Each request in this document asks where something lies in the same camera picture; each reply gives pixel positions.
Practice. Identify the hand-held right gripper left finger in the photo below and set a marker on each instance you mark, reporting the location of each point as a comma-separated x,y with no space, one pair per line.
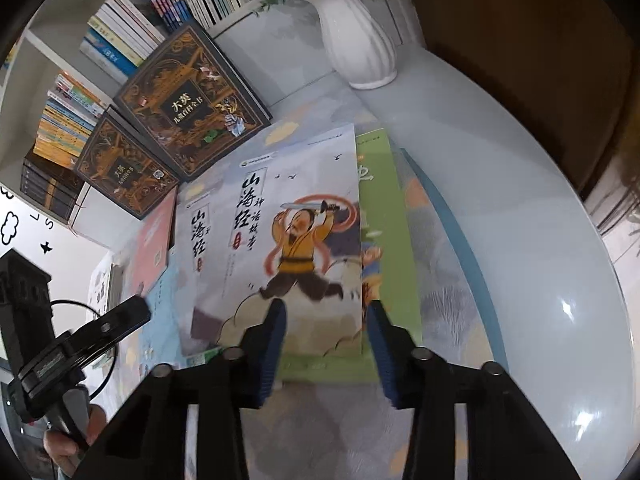
272,355

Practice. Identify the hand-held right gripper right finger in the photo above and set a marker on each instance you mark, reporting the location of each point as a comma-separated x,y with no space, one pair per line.
382,355

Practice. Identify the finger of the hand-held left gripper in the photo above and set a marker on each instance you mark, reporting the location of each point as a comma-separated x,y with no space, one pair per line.
115,322

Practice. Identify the pink book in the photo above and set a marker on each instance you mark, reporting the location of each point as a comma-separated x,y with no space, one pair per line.
155,245

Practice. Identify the white book warrior cover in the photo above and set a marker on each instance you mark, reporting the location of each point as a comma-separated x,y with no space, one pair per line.
300,200

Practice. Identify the row of dark hardcover books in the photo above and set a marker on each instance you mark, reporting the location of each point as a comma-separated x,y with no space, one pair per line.
50,187

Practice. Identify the row of yellow-spined books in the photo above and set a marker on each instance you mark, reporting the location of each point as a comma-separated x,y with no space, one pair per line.
65,120

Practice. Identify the row of colourful paperback books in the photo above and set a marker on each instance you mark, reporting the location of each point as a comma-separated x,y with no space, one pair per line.
150,20

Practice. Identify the person's left hand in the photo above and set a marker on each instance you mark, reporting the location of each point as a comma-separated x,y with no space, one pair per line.
57,447

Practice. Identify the light blue book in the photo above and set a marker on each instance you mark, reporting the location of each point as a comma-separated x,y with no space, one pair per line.
160,320

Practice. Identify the white book grey cover art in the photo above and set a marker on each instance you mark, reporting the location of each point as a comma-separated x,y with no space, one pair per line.
200,280

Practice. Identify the light green book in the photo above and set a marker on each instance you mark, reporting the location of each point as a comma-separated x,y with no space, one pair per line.
390,260

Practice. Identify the white bookshelf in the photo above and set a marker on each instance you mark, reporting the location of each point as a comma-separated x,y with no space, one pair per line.
95,225

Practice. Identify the dark ornate book white badge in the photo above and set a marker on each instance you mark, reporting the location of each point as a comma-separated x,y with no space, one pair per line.
125,170

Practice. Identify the dark ornate hardcover book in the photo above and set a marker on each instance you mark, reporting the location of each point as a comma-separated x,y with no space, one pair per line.
190,105

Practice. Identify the white ribbed vase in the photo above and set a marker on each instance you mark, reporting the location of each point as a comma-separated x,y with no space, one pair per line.
360,45

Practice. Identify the brown wooden cabinet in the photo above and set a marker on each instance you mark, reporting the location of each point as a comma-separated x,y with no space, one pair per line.
525,60

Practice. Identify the black bird wall decal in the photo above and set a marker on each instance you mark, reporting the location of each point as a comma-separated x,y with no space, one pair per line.
46,247

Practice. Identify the cloud outline wall decal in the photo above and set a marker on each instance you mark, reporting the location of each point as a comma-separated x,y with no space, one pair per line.
10,226

